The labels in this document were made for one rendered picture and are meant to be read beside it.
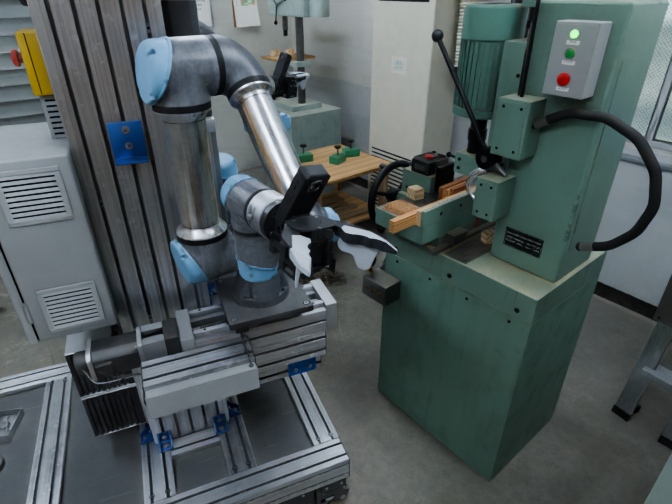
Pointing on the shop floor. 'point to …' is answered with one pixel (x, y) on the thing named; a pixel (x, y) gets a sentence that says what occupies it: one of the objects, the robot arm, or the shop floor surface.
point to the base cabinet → (474, 365)
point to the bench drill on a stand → (320, 124)
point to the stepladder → (655, 348)
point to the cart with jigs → (343, 157)
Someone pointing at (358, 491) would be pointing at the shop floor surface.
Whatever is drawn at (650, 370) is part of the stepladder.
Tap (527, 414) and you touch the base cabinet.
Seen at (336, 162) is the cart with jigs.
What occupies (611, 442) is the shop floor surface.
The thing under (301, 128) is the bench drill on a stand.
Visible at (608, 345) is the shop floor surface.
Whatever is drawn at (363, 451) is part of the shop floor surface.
